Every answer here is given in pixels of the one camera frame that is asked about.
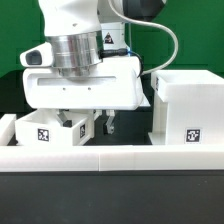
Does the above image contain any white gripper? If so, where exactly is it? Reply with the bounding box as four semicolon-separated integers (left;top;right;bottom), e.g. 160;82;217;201
20;43;144;134

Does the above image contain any white front drawer box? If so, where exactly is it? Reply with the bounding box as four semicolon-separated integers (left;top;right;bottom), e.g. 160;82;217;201
15;109;94;146

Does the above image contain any white drawer box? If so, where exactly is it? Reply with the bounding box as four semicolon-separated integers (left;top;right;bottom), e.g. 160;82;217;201
15;109;94;146
91;110;102;120

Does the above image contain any white drawer cabinet frame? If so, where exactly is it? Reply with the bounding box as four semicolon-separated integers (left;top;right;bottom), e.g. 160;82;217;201
149;70;224;145

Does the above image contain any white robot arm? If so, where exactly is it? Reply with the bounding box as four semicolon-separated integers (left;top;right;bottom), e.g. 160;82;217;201
20;0;166;126

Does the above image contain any white rear drawer box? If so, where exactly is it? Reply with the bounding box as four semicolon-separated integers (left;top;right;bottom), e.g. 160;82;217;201
91;110;102;120

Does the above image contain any white left fence piece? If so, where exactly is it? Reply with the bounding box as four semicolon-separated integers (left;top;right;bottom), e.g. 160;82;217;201
0;114;16;146

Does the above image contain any white front fence rail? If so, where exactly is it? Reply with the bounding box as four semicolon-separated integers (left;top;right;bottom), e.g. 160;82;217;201
0;145;224;172

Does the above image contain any black cable bundle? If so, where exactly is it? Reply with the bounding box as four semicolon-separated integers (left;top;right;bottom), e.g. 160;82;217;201
98;0;180;79

